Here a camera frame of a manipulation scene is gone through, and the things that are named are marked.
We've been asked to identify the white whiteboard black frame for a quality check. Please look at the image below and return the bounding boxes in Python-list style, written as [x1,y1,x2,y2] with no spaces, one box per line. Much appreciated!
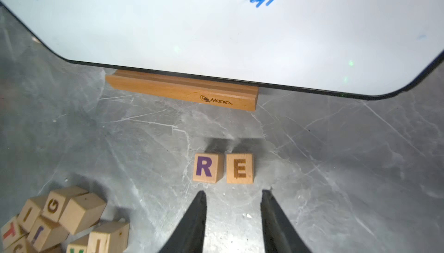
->
[1,0,444,98]

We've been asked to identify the wooden block brown G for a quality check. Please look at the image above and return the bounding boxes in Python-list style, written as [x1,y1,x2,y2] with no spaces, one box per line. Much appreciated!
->
[42,186,89,223]

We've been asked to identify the wooden whiteboard stand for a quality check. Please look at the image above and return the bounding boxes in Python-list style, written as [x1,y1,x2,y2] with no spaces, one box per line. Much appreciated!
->
[105,69,259,112]

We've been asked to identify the wooden block purple R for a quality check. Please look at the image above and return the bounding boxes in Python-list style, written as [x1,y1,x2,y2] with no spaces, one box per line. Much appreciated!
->
[193,153,225,184]

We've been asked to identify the wooden block red T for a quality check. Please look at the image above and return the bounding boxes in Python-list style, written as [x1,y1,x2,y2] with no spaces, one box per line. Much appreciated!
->
[1,215,27,250]

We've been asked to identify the wooden block brown E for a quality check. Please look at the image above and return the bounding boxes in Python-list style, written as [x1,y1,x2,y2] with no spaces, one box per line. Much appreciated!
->
[226,153,254,184]

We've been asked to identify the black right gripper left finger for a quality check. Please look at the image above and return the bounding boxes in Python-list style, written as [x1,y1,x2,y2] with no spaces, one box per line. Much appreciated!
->
[159,191,207,253]

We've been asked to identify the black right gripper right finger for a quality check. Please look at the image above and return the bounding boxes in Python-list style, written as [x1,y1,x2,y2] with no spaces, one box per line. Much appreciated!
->
[260,189,311,253]

